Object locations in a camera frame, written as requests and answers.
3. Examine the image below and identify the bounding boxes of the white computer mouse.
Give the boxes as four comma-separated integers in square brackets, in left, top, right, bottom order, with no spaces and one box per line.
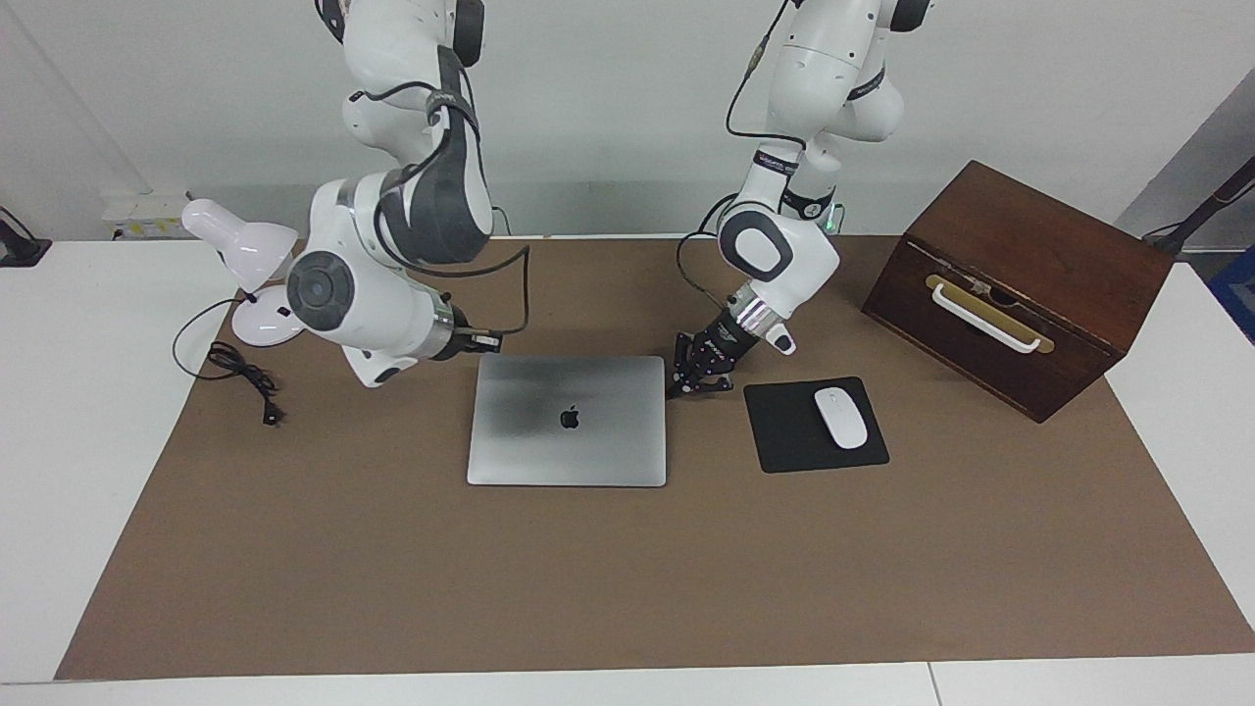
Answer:
[814,387,870,451]

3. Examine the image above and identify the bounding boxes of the white box handle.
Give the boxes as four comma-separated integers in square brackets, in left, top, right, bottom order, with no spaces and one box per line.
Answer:
[929,282,1042,354]

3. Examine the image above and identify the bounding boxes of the white desk lamp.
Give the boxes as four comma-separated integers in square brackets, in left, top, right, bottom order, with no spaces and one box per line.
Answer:
[181,198,307,348]

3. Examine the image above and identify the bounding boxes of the brass handle plate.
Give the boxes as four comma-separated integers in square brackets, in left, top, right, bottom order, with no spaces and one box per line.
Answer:
[926,274,1056,355]

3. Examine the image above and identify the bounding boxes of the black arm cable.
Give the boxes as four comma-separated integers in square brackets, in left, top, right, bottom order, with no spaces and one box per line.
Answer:
[348,44,532,352]
[677,0,807,315]

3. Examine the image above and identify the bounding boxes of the brown table mat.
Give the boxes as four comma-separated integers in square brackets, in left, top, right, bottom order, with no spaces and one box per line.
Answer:
[54,235,1255,681]

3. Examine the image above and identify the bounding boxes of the silver grey laptop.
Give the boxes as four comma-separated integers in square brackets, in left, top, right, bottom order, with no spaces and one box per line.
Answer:
[467,355,669,488]

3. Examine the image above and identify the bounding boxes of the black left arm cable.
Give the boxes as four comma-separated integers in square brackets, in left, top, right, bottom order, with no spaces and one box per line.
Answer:
[677,0,807,315]

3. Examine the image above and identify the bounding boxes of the black clamp mount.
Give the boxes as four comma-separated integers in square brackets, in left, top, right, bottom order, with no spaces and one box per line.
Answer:
[0,208,52,268]

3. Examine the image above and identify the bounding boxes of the blue crate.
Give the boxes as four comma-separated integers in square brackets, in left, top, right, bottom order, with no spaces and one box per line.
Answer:
[1208,245,1255,344]

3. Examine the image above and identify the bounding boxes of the black stand pole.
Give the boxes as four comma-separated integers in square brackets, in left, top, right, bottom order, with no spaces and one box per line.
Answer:
[1142,157,1255,258]

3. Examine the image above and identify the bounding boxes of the black mouse pad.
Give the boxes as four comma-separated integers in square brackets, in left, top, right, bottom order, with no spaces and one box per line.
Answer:
[743,377,890,475]

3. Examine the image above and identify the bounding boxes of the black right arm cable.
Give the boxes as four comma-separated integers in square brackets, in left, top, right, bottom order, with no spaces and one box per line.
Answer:
[348,44,532,352]

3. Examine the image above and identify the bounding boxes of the dark brown wooden box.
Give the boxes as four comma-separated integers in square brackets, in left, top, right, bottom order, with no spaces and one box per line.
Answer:
[861,160,1176,424]

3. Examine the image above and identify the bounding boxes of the white power strip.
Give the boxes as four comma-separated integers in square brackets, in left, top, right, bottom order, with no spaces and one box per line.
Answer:
[103,193,194,242]

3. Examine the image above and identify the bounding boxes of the black lamp power cable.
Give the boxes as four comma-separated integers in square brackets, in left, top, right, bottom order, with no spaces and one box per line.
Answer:
[173,297,282,427]

